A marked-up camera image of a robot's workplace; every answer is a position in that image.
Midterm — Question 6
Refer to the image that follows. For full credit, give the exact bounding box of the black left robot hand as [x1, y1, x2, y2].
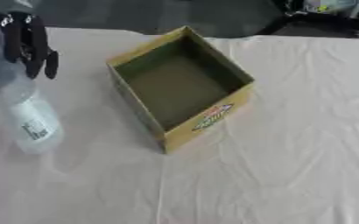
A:
[0, 11, 60, 97]

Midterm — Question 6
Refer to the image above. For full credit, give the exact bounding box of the clear plastic bottle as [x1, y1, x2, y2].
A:
[0, 29, 67, 156]

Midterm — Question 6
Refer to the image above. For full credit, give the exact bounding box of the tan cardboard box green inside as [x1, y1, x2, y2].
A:
[106, 25, 257, 155]

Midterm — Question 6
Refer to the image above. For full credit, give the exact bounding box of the black chair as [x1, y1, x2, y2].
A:
[256, 0, 359, 39]

